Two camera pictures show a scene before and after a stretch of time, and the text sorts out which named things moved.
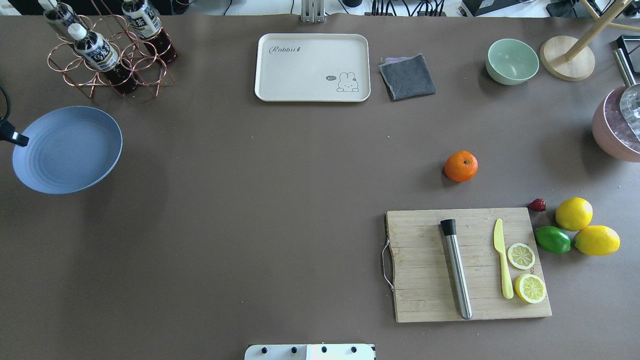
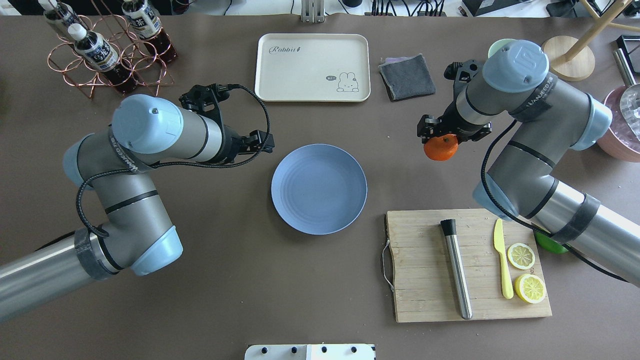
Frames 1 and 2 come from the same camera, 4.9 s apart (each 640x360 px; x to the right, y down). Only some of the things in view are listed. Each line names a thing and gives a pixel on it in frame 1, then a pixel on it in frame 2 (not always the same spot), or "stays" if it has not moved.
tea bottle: [98, 53] stays
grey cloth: [407, 76] stays
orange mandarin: [461, 166] to [441, 148]
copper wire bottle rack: [102, 50] stays
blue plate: [70, 149] to [319, 189]
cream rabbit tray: [313, 67] stays
